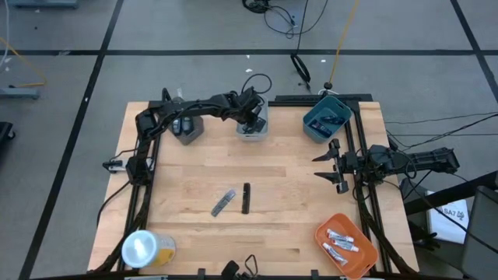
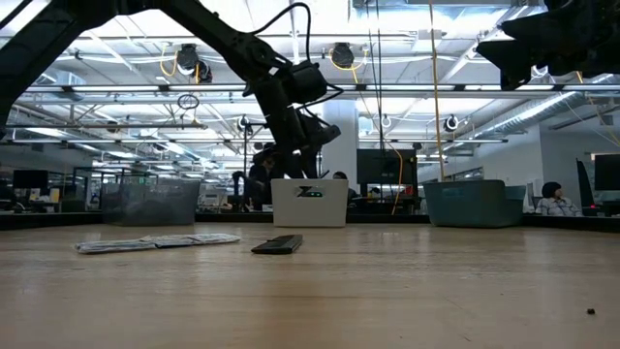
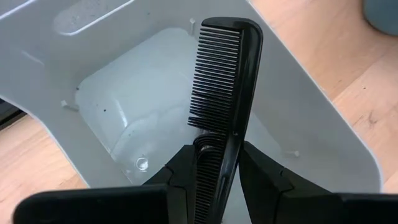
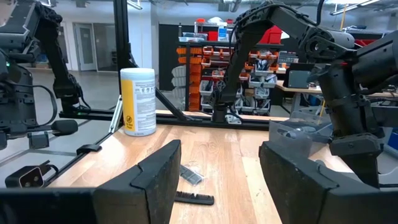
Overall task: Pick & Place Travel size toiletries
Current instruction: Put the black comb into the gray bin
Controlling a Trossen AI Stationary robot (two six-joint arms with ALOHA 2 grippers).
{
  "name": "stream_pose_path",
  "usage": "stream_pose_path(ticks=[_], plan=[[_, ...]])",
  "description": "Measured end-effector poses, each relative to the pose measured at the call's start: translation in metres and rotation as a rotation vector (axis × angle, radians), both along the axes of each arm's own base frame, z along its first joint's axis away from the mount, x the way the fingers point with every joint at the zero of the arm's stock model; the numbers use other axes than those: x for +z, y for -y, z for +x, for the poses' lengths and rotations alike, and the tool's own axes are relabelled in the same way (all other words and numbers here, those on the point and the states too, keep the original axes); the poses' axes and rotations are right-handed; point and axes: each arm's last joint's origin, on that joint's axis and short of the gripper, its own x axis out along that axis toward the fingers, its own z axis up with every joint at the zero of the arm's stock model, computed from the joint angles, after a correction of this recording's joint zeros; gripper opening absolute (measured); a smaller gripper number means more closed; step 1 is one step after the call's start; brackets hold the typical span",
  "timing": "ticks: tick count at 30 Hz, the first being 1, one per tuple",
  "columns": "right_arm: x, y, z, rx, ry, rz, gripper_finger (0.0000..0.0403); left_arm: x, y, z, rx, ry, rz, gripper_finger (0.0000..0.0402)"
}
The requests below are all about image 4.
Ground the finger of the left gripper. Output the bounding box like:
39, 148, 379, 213
328, 133, 384, 190

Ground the white yellow wipes canister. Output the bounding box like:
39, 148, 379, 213
119, 67, 157, 138

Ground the light grey plastic bin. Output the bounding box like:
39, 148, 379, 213
377, 166, 398, 186

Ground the grey glass door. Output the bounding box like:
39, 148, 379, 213
73, 22, 98, 72

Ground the black comb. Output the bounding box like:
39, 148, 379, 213
179, 164, 205, 187
173, 190, 216, 207

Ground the dark translucent plastic bin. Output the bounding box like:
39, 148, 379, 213
269, 110, 335, 158

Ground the wooden background table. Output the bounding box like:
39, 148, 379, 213
275, 80, 326, 95

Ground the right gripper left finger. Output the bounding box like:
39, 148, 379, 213
0, 139, 182, 224

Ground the dark grey monitor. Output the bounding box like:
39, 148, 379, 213
282, 63, 315, 90

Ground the black depth camera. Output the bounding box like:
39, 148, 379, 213
4, 160, 60, 189

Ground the dark grey oval razor case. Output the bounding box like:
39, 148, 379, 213
294, 124, 318, 134
276, 128, 300, 139

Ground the shelf with orange storage bins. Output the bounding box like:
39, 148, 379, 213
172, 17, 289, 114

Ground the black aluminium table frame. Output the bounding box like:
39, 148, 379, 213
46, 0, 292, 187

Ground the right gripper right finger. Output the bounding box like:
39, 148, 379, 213
258, 140, 398, 224

